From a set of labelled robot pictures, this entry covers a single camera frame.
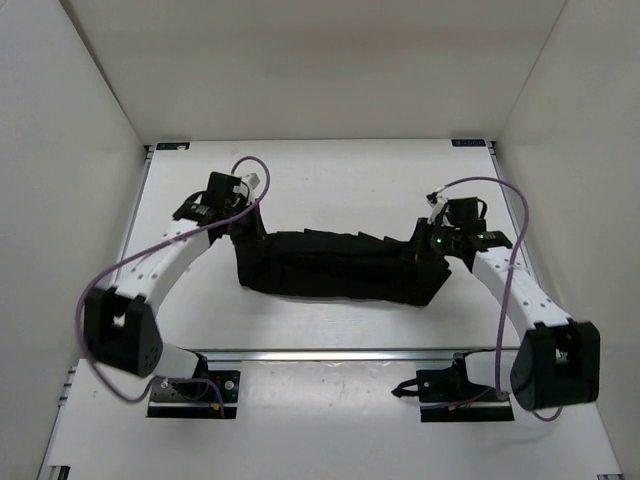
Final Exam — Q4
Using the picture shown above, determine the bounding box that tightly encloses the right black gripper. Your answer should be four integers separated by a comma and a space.
399, 219, 460, 266

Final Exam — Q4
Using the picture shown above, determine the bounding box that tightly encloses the black skirt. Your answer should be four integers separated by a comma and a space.
231, 230, 451, 307

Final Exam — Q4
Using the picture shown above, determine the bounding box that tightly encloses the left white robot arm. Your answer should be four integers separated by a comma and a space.
83, 172, 260, 398

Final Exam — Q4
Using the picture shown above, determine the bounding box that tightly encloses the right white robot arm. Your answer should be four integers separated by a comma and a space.
407, 193, 600, 412

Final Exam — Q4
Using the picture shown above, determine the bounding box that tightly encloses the left blue label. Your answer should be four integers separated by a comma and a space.
155, 142, 190, 151

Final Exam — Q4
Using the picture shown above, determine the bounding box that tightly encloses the blue label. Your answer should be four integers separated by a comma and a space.
451, 139, 486, 148
155, 142, 190, 151

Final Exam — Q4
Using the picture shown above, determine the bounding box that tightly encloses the right blue label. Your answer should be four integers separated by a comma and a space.
451, 139, 486, 148

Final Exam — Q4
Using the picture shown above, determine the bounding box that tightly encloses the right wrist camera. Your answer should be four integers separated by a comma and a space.
426, 187, 450, 226

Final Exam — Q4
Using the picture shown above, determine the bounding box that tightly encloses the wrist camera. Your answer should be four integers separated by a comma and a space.
234, 172, 261, 199
426, 187, 450, 226

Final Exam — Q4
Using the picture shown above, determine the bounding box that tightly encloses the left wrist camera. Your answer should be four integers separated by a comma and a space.
234, 172, 261, 199

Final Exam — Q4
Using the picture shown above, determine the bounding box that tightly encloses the aluminium rail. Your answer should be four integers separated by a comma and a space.
201, 348, 457, 362

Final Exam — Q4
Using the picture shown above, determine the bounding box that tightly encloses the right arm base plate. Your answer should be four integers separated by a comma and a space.
391, 362, 515, 423

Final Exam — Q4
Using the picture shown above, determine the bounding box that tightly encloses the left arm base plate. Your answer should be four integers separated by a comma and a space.
147, 369, 241, 420

